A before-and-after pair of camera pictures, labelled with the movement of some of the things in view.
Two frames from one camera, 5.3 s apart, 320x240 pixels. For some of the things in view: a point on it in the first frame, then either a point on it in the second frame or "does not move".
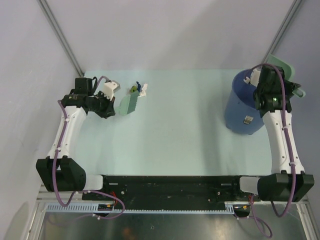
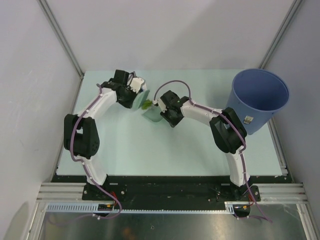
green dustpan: [289, 72] to [154, 114]
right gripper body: [289, 87] to [169, 116]
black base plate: [154, 192] does not move
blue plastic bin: [241, 115] does not move
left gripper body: [101, 104] to [129, 97]
